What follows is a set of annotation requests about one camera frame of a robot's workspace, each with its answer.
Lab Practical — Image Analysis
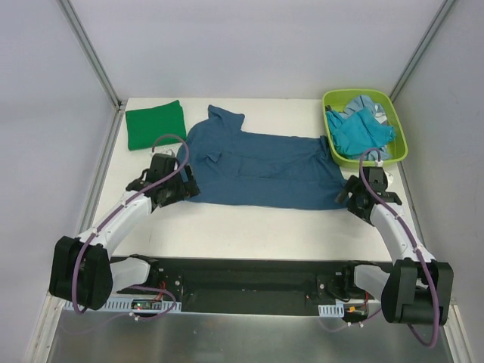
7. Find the dark blue t shirt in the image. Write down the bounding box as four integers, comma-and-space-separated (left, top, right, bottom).
177, 105, 346, 210

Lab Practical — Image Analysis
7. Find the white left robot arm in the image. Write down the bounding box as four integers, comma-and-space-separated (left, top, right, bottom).
48, 153, 200, 312

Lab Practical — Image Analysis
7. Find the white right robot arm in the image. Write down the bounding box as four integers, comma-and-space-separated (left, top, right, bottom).
337, 166, 454, 326

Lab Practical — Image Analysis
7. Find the teal t shirt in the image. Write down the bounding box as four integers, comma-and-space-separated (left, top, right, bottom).
326, 108, 396, 160

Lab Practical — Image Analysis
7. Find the folded green t shirt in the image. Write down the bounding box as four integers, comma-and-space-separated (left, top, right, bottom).
126, 101, 187, 151

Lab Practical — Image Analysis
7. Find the lime green plastic basket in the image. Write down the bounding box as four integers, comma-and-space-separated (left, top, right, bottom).
322, 88, 408, 169

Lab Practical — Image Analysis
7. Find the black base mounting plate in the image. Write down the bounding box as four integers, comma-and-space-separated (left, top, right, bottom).
119, 257, 392, 317

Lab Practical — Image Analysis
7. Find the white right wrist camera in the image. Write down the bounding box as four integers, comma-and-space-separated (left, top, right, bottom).
374, 160, 394, 186

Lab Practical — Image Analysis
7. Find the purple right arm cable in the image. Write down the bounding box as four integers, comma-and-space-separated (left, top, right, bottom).
319, 148, 444, 348

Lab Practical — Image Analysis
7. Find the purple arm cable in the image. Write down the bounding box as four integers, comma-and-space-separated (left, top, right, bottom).
319, 148, 444, 348
70, 134, 190, 327

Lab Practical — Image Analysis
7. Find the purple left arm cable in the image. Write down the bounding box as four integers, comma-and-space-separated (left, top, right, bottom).
70, 134, 190, 327

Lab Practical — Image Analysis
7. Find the front aluminium frame rail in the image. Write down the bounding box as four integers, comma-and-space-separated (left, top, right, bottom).
47, 264, 458, 307

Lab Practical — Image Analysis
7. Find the right white cable duct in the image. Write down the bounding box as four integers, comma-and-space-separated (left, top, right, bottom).
318, 303, 345, 318

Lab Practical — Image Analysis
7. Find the white cable duct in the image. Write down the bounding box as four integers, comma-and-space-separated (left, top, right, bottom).
318, 303, 345, 318
62, 296, 182, 314

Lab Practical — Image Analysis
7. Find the left white cable duct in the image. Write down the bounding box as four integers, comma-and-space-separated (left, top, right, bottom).
62, 296, 182, 314

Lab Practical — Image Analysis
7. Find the right aluminium frame post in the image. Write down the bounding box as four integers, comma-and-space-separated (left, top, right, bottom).
389, 0, 458, 102

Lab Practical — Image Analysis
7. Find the aluminium frame post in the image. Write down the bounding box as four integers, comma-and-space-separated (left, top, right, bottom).
56, 0, 123, 110
389, 0, 458, 102

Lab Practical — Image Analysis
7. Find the left aluminium frame post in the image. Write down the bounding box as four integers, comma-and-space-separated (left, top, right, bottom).
56, 0, 123, 110

